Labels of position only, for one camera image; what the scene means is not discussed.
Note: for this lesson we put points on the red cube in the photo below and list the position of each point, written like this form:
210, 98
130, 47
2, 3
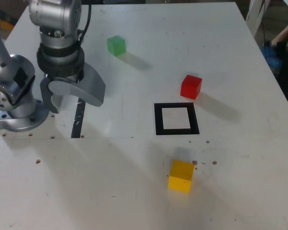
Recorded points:
190, 86

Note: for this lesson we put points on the black tape strip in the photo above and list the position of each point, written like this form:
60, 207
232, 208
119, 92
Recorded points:
78, 122

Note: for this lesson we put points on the white frame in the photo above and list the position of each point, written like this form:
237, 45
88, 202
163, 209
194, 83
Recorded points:
254, 16

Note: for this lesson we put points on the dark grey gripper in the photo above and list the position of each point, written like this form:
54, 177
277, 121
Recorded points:
70, 78

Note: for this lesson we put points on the green cube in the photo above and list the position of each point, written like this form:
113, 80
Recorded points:
115, 45

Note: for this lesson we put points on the black tape square outline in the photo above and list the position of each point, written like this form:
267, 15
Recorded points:
158, 119

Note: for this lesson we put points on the yellow cube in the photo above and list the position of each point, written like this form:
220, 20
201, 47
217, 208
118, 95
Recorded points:
181, 177

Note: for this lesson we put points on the blue object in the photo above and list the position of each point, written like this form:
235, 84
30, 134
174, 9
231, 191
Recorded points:
272, 57

